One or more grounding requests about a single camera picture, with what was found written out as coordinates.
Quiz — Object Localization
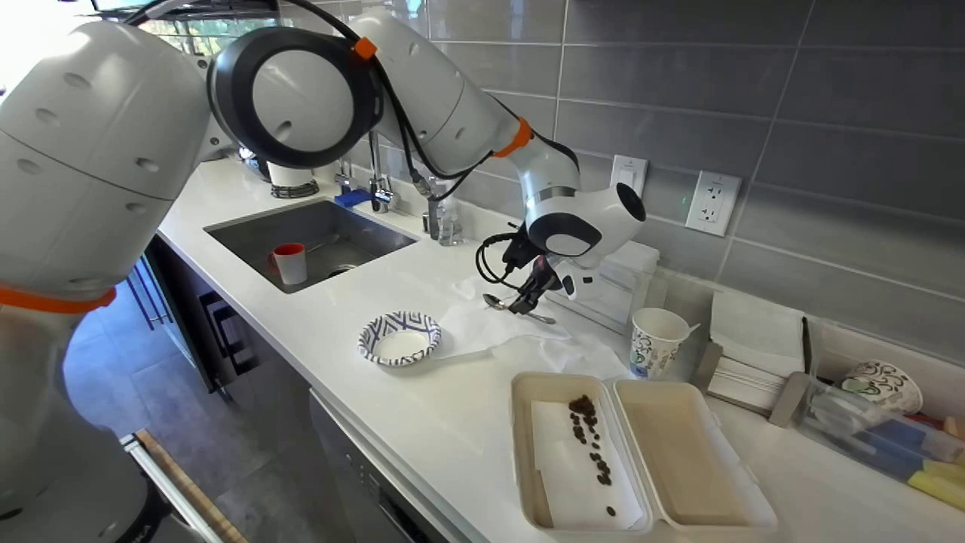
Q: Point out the patterned paper cup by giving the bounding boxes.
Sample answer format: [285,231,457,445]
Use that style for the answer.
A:
[626,305,697,380]

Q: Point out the blue patterned paper bowl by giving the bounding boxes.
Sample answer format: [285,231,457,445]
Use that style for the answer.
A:
[356,308,444,372]

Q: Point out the dark cabinet drawers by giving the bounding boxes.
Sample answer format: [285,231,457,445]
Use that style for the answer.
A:
[146,236,317,398]

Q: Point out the brown coffee beans pile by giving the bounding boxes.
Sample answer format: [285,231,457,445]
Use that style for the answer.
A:
[567,393,619,522]

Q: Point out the white napkin dispenser box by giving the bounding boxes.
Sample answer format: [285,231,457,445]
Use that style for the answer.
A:
[554,238,664,334]

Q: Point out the clear crumpled plastic wrap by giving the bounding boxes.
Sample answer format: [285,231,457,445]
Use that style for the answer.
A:
[436,273,631,380]

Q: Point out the stainless dishwasher front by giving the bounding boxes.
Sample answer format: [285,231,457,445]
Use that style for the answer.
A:
[305,385,475,543]

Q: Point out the clear box of coloured packets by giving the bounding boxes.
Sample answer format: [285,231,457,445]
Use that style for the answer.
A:
[767,372,965,517]

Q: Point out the chrome faucet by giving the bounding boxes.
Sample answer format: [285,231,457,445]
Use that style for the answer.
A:
[363,130,400,213]

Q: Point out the white paper towel roll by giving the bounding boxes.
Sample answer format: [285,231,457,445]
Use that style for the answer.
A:
[263,161,323,201]

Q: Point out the white paper towel stack box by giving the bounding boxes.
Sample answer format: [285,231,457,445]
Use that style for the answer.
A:
[704,286,823,417]

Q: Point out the white wall outlet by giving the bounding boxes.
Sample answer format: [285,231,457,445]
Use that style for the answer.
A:
[685,169,744,240]

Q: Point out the white light switch plate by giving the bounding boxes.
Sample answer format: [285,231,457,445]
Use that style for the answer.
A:
[606,154,652,198]

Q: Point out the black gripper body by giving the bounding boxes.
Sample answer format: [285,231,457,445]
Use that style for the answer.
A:
[518,254,576,301]

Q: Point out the red and white cup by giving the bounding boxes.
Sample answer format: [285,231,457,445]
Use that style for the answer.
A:
[271,240,311,294]

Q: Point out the stainless steel sink basin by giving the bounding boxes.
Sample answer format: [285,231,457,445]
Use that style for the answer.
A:
[201,193,415,297]

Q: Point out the wooden cart edge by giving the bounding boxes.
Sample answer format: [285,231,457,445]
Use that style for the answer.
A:
[131,431,250,543]

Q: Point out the white cutting board tray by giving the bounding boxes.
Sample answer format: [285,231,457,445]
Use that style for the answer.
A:
[510,372,781,537]

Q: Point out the white napkin liner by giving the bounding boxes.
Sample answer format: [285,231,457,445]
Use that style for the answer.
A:
[528,398,644,534]

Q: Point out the clear sanitizer bottle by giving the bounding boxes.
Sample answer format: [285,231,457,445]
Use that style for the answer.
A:
[444,197,467,249]

